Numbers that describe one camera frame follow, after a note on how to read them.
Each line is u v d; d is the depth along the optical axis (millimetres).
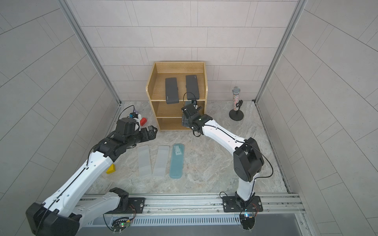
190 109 642
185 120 764
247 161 457
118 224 686
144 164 833
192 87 810
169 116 866
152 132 667
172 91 789
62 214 372
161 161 846
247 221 672
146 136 654
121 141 537
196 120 629
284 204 725
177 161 851
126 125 544
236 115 1080
